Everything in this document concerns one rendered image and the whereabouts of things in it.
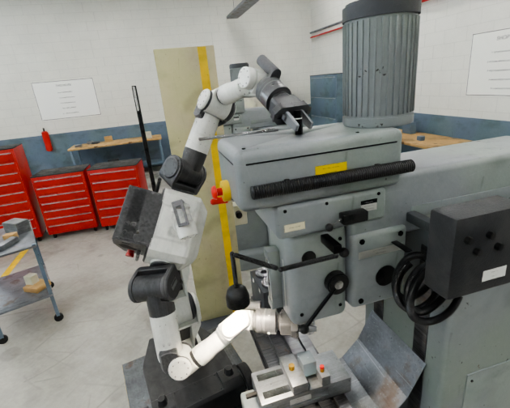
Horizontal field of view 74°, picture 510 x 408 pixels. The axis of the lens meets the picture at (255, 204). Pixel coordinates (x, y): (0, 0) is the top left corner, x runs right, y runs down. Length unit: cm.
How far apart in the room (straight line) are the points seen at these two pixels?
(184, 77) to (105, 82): 741
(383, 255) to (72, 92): 949
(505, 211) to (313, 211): 43
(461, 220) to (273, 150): 44
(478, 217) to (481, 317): 52
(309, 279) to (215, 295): 219
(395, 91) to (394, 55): 9
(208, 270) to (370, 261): 211
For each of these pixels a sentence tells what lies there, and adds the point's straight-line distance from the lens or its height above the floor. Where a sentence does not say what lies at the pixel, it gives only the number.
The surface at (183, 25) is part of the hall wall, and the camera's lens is 1007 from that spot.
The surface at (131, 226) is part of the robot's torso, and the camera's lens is 124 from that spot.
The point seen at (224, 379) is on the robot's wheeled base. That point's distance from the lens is 199.
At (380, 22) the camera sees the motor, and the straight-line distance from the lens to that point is 101.
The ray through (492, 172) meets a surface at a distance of 130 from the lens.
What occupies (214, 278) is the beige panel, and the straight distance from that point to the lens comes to 308.
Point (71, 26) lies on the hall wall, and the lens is 1016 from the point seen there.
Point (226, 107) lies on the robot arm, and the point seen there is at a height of 196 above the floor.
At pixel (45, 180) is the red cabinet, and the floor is 93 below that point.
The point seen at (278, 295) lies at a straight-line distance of 114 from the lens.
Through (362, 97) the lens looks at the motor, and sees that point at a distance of 102.
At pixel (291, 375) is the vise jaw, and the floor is 102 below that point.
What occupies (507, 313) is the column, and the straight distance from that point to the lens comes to 142.
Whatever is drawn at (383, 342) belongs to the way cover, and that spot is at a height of 101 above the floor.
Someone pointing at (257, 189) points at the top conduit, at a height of 180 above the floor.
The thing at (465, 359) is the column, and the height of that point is 112.
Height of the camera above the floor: 205
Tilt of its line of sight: 20 degrees down
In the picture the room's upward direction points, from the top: 5 degrees counter-clockwise
